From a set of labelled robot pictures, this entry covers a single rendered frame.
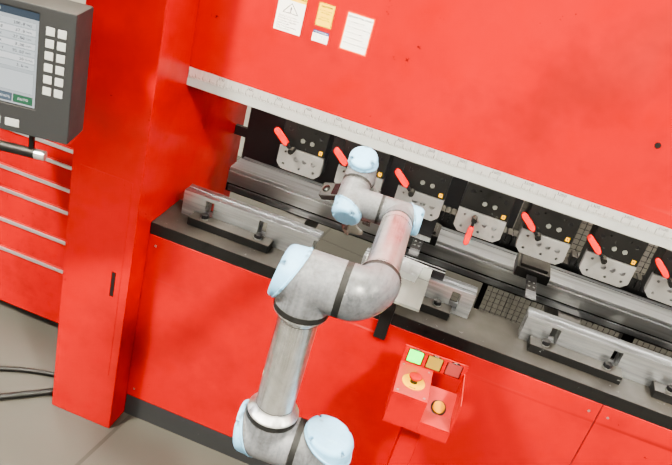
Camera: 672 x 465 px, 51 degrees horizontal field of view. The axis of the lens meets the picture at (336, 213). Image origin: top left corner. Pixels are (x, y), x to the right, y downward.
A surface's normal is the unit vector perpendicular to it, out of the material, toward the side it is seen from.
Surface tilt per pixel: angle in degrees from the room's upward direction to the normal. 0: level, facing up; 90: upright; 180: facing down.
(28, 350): 0
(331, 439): 8
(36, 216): 90
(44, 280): 90
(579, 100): 90
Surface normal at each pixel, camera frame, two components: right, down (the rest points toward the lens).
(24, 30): -0.05, 0.45
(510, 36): -0.27, 0.38
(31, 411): 0.24, -0.86
